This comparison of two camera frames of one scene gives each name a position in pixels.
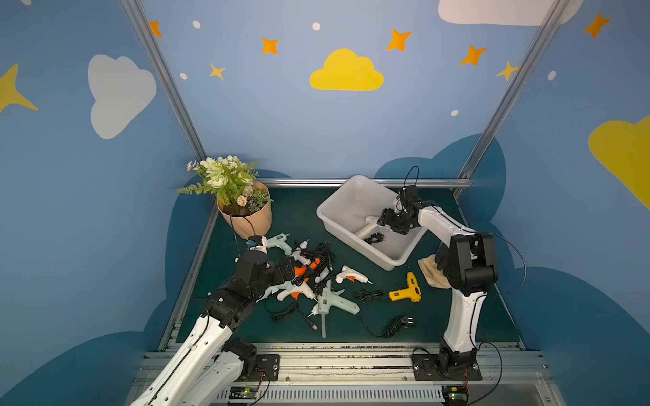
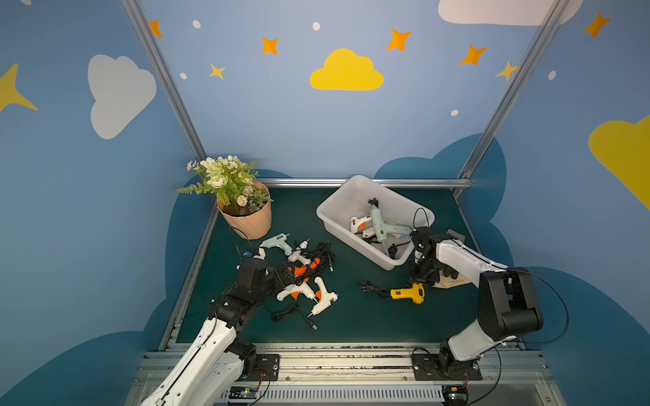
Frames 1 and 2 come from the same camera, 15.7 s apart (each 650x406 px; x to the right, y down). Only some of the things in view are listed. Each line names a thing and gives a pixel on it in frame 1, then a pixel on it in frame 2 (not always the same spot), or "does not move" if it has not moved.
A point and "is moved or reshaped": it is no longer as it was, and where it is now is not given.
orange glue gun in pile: (301, 270) does not move
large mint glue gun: (327, 300) to (383, 227)
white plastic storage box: (344, 214) does not move
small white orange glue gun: (351, 274) to (324, 298)
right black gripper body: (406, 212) to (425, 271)
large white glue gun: (371, 222) is moved or reshaped
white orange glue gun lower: (302, 288) does not move
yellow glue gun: (413, 291) does not move
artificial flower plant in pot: (244, 199) does not move
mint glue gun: (280, 241) does not move
